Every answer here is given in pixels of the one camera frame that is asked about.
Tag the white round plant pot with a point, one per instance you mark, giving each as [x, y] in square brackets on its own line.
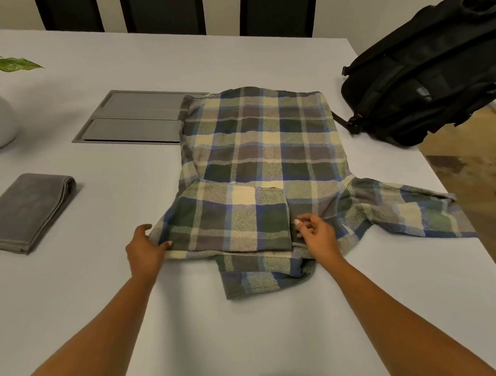
[0, 121]

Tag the person's right forearm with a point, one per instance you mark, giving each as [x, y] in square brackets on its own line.
[399, 322]

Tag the person's left hand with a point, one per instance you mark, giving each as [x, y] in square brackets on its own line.
[145, 256]

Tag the person's left forearm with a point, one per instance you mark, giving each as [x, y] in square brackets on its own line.
[91, 341]

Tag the plaid flannel shirt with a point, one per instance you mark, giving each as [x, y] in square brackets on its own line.
[263, 161]

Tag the person's right hand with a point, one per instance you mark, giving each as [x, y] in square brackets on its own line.
[323, 240]

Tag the black conference chair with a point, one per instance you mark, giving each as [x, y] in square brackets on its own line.
[278, 12]
[69, 13]
[165, 13]

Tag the grey towel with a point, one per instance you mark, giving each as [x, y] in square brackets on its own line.
[29, 209]

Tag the black backpack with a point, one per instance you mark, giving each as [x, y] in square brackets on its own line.
[422, 74]

